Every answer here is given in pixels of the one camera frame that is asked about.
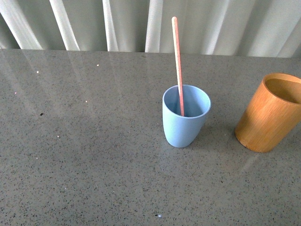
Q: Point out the pink chopstick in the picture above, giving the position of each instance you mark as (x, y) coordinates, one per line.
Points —
(178, 62)

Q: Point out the blue cup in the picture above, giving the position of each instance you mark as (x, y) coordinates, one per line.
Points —
(180, 131)

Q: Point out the bamboo chopstick holder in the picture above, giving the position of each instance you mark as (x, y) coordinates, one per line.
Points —
(274, 110)

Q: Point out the white pleated curtain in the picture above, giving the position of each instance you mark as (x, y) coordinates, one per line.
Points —
(261, 28)

